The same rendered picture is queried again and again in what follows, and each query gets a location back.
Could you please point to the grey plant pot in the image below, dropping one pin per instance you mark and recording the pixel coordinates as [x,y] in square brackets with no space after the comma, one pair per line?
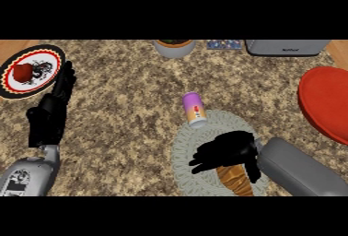
[175,47]

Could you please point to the brown croissant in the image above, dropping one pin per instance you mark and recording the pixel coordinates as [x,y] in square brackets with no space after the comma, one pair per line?
[235,181]

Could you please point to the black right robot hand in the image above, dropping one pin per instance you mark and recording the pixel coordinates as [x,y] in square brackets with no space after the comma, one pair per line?
[229,147]

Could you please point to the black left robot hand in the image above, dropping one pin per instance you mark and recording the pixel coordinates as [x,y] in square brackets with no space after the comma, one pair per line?
[46,116]

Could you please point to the grey woven round placemat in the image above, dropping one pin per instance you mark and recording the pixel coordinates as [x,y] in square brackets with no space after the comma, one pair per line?
[195,172]

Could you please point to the purple and orange can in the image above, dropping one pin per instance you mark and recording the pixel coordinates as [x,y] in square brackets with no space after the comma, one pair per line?
[195,110]

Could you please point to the red apple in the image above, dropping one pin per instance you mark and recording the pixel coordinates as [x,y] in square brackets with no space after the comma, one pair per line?
[23,73]

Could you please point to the dark patterned box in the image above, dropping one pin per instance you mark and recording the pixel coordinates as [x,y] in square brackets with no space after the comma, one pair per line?
[225,44]

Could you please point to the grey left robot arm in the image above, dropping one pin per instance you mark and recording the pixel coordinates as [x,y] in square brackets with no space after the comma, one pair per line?
[29,175]

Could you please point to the red bowl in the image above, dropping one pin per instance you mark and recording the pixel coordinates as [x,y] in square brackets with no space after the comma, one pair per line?
[327,101]

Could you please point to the grey appliance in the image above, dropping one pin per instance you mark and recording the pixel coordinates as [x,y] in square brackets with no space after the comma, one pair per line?
[287,47]

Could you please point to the patterned black-rimmed plate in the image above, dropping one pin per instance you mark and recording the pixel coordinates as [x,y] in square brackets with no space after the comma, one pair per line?
[45,66]

